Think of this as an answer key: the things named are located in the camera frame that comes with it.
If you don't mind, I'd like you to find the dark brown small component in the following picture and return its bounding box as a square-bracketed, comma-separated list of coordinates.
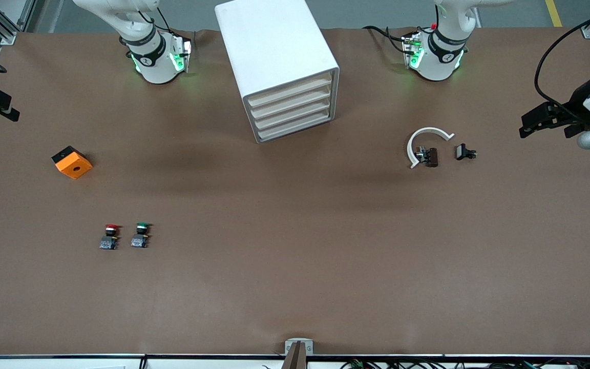
[415, 146, 439, 168]

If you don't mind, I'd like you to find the green push button switch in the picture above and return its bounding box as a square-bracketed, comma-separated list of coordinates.
[130, 222, 153, 249]

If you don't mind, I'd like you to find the cable bundle under table edge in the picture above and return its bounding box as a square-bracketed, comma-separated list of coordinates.
[340, 359, 590, 369]

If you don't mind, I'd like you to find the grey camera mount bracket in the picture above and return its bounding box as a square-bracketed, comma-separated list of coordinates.
[284, 338, 314, 356]

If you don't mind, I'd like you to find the white table edge rail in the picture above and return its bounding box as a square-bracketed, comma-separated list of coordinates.
[0, 354, 590, 369]

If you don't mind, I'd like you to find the black left arm base cable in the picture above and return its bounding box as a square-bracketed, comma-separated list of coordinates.
[363, 25, 413, 54]

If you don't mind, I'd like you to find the white plastic tray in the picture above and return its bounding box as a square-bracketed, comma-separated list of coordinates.
[250, 86, 333, 119]

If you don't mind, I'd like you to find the red push button switch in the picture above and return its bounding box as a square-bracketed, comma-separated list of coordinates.
[99, 223, 123, 251]

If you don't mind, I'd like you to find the orange and black box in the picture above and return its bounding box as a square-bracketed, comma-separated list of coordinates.
[51, 146, 93, 180]

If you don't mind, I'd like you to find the white curved plastic part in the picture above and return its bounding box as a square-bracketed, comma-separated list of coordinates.
[407, 127, 455, 170]

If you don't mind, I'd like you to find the brown camera post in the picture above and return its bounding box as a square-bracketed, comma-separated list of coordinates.
[282, 342, 308, 369]

